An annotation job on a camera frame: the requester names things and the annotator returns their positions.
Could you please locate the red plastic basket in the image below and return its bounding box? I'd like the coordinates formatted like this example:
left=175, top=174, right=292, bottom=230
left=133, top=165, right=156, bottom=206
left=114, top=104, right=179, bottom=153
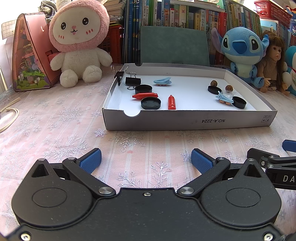
left=254, top=0, right=293, bottom=20

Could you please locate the pink triangular miniature house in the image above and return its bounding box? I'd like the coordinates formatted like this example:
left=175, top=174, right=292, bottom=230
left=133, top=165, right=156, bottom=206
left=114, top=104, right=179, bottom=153
left=12, top=13, right=60, bottom=92

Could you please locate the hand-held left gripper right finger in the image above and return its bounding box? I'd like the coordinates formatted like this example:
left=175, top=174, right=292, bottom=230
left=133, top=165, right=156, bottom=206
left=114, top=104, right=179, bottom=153
left=177, top=148, right=265, bottom=198

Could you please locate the grey crumpled cloth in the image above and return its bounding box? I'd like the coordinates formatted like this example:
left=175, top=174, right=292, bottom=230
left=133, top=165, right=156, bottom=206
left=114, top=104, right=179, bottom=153
left=38, top=0, right=58, bottom=14

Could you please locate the grid cutting mat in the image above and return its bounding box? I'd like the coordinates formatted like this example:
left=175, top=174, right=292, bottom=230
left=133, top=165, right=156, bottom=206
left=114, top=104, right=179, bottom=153
left=1, top=20, right=18, bottom=41

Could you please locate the blue alien plush toy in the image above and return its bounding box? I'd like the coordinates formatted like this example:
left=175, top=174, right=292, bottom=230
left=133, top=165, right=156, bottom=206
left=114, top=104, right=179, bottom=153
left=211, top=26, right=270, bottom=88

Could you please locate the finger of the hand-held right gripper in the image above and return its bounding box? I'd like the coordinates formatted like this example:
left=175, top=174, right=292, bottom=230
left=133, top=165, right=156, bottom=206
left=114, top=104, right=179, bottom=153
left=282, top=140, right=296, bottom=153
left=247, top=148, right=296, bottom=168

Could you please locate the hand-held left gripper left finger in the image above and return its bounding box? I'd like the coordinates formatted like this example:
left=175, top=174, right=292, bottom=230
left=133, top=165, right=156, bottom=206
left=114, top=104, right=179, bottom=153
left=31, top=148, right=116, bottom=198

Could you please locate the black round plastic cap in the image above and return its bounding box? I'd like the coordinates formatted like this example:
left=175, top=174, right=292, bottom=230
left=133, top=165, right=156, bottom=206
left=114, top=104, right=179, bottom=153
left=141, top=97, right=162, bottom=110
left=232, top=96, right=247, bottom=109
left=207, top=85, right=222, bottom=95
left=134, top=85, right=153, bottom=94

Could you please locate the red plastic crate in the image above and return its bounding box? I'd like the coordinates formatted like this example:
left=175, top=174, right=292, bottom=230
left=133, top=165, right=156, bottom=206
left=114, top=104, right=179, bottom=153
left=98, top=24, right=125, bottom=64

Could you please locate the blue gift bag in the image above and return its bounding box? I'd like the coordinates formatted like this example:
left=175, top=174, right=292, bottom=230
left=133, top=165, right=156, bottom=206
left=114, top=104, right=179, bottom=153
left=284, top=6, right=296, bottom=36

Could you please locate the stack of flat books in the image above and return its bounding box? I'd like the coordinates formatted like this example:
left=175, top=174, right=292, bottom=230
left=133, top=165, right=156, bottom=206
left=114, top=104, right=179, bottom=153
left=102, top=0, right=127, bottom=24

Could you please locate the blue robot cat plush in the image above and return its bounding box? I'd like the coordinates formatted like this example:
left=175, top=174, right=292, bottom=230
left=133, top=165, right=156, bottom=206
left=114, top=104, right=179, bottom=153
left=281, top=45, right=296, bottom=96

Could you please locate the green suede notebook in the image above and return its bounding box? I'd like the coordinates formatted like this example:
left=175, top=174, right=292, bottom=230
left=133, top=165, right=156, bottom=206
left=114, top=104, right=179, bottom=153
left=139, top=26, right=210, bottom=66

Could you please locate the black binder clip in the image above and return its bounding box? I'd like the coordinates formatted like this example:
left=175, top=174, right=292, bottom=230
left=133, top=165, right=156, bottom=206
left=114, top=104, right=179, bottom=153
left=110, top=65, right=129, bottom=87
left=125, top=72, right=142, bottom=90

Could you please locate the long-haired baby doll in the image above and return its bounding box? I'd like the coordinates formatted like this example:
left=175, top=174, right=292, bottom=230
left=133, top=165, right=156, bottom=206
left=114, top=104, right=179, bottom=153
left=257, top=30, right=290, bottom=94

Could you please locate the white cord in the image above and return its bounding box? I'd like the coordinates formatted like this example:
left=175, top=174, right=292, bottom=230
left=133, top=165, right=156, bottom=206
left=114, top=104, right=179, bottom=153
left=0, top=97, right=21, bottom=133

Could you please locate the pink bunny plush toy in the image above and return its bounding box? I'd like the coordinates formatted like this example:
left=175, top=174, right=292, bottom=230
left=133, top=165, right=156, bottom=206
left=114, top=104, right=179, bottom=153
left=48, top=0, right=113, bottom=88

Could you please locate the grey cardboard box tray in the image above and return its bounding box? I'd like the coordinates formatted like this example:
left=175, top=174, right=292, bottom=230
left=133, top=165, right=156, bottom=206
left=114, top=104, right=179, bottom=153
left=102, top=62, right=277, bottom=131

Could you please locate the pink snowflake tablecloth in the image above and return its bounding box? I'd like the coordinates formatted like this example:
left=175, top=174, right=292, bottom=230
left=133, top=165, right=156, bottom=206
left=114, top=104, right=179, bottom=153
left=0, top=62, right=296, bottom=232

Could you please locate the row of upright books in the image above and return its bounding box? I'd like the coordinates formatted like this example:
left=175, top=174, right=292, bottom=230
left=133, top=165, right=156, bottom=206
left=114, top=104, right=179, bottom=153
left=122, top=0, right=296, bottom=66

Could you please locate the blue hair clip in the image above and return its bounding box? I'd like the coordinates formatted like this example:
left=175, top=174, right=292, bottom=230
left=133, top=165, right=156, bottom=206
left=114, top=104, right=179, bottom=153
left=215, top=91, right=233, bottom=105
left=153, top=76, right=173, bottom=87

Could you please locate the red plastic chili piece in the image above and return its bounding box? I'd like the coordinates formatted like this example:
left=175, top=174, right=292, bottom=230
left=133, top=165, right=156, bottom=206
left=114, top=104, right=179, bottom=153
left=132, top=92, right=159, bottom=100

